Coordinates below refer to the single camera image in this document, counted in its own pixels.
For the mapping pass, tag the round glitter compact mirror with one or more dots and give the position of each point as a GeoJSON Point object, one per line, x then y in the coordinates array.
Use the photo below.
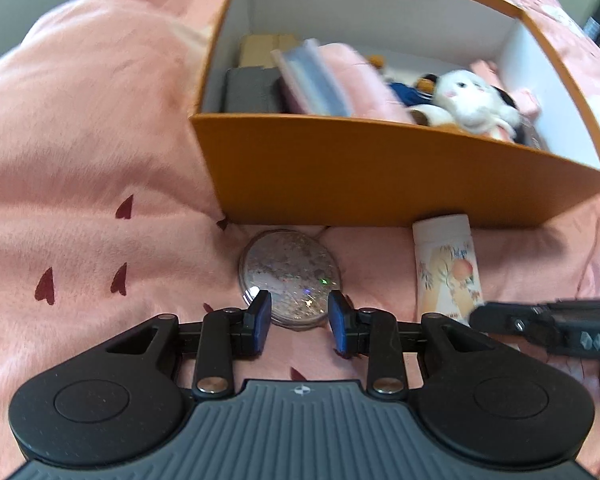
{"type": "Point", "coordinates": [285, 275]}

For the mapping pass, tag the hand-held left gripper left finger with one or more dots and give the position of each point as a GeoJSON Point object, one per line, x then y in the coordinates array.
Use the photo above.
{"type": "Point", "coordinates": [257, 322]}

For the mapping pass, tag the gold gift box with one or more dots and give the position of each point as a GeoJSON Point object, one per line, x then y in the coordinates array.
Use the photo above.
{"type": "Point", "coordinates": [262, 49]}

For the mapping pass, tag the dark grey box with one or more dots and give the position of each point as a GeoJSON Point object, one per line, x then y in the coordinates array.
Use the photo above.
{"type": "Point", "coordinates": [250, 90]}

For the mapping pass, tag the clear acrylic picture case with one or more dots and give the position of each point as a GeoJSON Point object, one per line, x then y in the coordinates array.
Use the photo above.
{"type": "Point", "coordinates": [310, 85]}

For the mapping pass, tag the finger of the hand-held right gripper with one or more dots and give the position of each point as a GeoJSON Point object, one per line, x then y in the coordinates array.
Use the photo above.
{"type": "Point", "coordinates": [505, 320]}

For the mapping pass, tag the pink printed blanket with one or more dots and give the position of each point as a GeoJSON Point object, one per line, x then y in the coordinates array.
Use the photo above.
{"type": "Point", "coordinates": [80, 160]}

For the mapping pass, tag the pink cylindrical bottle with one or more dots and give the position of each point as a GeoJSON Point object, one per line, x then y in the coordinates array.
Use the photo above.
{"type": "Point", "coordinates": [525, 102]}

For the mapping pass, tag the brown bear plush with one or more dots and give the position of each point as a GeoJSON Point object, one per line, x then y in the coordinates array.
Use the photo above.
{"type": "Point", "coordinates": [405, 91]}

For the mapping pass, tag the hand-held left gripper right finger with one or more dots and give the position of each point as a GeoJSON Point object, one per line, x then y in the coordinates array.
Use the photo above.
{"type": "Point", "coordinates": [342, 325]}

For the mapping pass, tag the pink padded pouch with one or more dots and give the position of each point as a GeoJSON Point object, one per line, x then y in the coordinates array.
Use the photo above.
{"type": "Point", "coordinates": [365, 90]}

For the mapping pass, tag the white and black plush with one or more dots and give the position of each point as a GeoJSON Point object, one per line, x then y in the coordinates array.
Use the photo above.
{"type": "Point", "coordinates": [467, 100]}

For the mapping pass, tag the orange cardboard box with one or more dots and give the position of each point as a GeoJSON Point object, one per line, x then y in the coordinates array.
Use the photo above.
{"type": "Point", "coordinates": [380, 180]}

